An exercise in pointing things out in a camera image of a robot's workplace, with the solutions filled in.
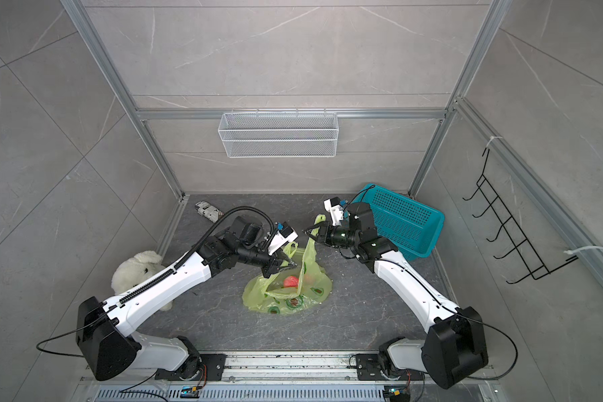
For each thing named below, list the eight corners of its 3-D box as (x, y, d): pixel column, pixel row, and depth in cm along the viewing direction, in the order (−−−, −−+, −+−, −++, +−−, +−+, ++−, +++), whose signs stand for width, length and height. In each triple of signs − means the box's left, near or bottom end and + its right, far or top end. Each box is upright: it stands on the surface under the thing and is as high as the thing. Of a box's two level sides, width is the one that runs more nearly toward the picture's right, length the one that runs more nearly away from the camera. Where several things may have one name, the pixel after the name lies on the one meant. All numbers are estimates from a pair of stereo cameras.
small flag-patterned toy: (194, 211, 116) (191, 206, 113) (203, 204, 119) (201, 198, 116) (216, 225, 111) (213, 220, 108) (225, 217, 114) (223, 212, 110)
